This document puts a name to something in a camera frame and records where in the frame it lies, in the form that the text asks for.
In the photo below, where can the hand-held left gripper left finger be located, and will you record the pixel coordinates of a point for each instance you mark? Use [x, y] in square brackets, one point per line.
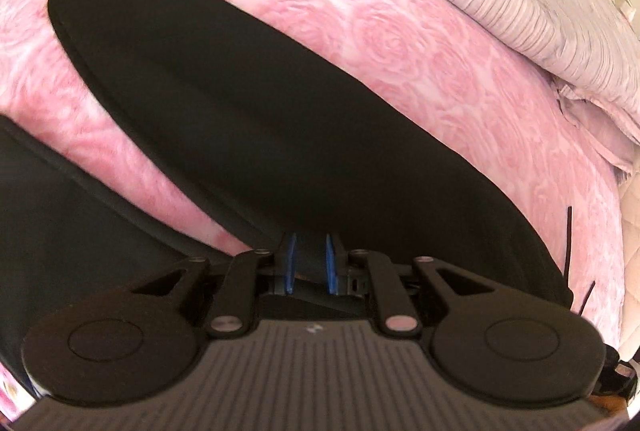
[291, 266]

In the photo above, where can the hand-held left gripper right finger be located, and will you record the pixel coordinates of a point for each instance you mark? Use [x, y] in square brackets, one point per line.
[331, 266]

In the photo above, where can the black pants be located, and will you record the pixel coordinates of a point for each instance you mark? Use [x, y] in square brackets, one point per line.
[240, 111]

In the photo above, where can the pink rose blanket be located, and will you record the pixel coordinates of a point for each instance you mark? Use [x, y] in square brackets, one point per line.
[400, 41]

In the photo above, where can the white quilted mattress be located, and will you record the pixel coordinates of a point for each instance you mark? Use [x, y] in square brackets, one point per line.
[631, 236]

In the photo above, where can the striped lilac duvet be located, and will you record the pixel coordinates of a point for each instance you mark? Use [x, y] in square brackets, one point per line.
[540, 11]

